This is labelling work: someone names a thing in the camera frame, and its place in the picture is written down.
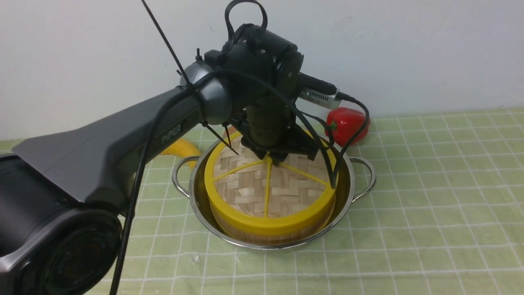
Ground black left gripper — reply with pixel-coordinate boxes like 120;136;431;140
235;98;319;166

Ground yellow bamboo steamer lid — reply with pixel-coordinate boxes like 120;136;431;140
204;130;339;236

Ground yellow bamboo steamer basket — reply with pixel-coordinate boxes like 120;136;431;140
204;131;339;246

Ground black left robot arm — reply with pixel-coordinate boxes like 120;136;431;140
1;24;318;295

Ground stainless steel pot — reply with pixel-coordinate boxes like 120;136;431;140
172;142;377;251

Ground red toy bell pepper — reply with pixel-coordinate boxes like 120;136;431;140
325;108;366;146

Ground yellow toy banana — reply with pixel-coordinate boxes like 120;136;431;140
160;138;201;158

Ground green checkered tablecloth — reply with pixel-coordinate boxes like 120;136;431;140
119;108;524;295

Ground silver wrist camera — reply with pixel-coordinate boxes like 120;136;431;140
298;73;342;110

